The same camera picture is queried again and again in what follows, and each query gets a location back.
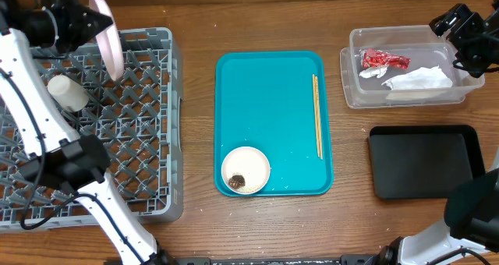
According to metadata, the large white plate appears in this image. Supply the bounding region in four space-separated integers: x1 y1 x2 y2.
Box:
89 0 124 81

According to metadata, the large white tissue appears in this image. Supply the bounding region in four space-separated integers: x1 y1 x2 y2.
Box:
383 66 453 90

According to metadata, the white paper cup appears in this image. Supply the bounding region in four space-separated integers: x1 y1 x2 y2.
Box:
47 75 89 112

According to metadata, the red snack wrapper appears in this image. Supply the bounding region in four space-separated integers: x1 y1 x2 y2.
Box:
360 48 410 69

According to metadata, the small torn white tissue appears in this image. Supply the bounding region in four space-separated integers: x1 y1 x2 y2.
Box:
359 66 388 79

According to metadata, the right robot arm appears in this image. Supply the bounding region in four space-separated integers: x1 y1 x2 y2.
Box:
366 0 498 265

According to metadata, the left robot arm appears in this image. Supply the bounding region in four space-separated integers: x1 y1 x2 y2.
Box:
1 0 174 264

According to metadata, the clear plastic bin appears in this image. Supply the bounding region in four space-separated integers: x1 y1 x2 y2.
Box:
340 25 485 109

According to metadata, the grey plastic dish rack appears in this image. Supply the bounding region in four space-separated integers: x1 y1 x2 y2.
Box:
1 27 183 232

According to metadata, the black plastic tray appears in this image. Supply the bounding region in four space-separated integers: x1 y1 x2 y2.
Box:
368 125 486 200

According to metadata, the wooden chopstick left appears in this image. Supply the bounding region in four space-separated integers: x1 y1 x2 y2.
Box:
312 74 323 160

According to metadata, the wooden chopstick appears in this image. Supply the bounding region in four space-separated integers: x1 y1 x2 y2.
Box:
312 74 323 160
313 74 323 160

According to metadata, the wooden chopstick right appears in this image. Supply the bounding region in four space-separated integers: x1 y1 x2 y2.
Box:
313 74 323 160

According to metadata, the teal plastic serving tray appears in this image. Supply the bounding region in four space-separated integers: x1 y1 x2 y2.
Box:
214 51 334 197

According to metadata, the small white plate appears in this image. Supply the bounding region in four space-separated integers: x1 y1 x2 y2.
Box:
221 147 271 196

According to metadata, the brown food scrap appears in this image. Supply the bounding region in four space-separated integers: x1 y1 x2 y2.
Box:
228 175 246 189

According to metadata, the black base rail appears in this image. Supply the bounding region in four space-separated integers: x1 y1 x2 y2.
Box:
175 254 373 265

